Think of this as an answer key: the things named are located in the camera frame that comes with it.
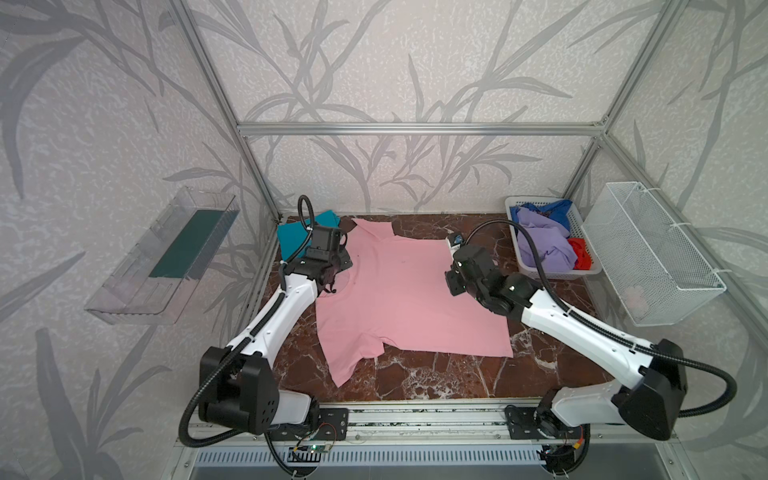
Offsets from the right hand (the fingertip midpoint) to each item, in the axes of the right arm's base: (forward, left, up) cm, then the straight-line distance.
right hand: (454, 257), depth 80 cm
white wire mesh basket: (-13, -41, +11) cm, 44 cm away
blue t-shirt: (+33, -45, -15) cm, 58 cm away
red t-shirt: (+9, -44, -14) cm, 47 cm away
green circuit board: (-41, +33, -21) cm, 57 cm away
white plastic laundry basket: (+5, -26, -17) cm, 31 cm away
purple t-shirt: (+7, -33, -7) cm, 34 cm away
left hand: (+6, +31, -3) cm, 32 cm away
